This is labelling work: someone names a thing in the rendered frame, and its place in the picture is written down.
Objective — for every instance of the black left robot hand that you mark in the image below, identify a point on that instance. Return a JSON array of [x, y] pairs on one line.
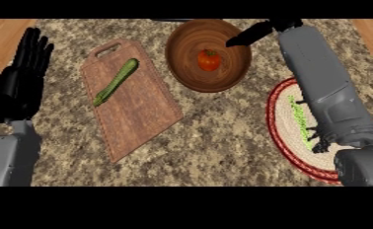
[[22, 75]]

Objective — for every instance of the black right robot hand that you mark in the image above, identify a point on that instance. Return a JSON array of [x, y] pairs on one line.
[[256, 32]]

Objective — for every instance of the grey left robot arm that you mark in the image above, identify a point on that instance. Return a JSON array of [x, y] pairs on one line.
[[15, 154]]

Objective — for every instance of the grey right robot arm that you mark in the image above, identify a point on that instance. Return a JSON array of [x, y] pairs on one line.
[[324, 91]]

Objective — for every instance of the brown wooden bowl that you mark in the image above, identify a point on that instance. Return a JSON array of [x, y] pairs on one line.
[[208, 55]]

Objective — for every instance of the red tomato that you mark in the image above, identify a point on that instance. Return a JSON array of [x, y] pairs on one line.
[[208, 60]]

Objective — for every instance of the round red-rimmed woven placemat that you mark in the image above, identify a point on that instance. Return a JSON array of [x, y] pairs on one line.
[[296, 131]]

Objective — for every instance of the green cucumber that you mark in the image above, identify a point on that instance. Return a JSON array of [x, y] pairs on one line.
[[116, 81]]

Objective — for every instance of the brown wooden cutting board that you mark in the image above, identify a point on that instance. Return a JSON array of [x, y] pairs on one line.
[[131, 98]]

